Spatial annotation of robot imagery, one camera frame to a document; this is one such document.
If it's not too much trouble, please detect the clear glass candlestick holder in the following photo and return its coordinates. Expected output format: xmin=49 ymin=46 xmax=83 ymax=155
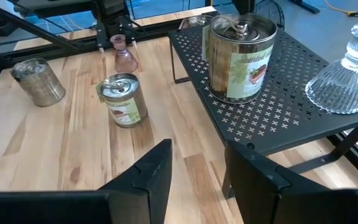
xmin=305 ymin=21 xmax=358 ymax=115

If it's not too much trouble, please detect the silver candle tin green label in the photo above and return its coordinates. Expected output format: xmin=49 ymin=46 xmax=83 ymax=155
xmin=201 ymin=12 xmax=278 ymax=105
xmin=95 ymin=72 xmax=149 ymax=128

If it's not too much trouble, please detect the pink glass candlestick holder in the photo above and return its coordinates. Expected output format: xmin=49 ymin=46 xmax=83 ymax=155
xmin=109 ymin=34 xmax=139 ymax=74

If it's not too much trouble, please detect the yellow cable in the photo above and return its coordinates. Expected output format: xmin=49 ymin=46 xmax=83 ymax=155
xmin=323 ymin=0 xmax=358 ymax=17

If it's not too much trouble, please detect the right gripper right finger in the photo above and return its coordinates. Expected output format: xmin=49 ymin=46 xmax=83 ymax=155
xmin=224 ymin=139 xmax=334 ymax=224

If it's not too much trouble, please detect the black floor fan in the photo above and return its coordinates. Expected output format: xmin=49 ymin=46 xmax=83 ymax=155
xmin=253 ymin=0 xmax=286 ymax=30

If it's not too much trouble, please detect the grey office desk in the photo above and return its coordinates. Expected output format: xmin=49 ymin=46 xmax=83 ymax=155
xmin=7 ymin=0 xmax=94 ymax=18

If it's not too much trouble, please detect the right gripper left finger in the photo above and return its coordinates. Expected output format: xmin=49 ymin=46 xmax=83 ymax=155
xmin=99 ymin=139 xmax=173 ymax=224

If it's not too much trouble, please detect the candle tin brown vanilla label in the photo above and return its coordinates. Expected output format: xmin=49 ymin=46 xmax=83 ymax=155
xmin=10 ymin=57 xmax=67 ymax=108

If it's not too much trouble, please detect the black perforated metal shelf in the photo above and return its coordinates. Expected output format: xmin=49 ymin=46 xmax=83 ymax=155
xmin=168 ymin=12 xmax=358 ymax=200

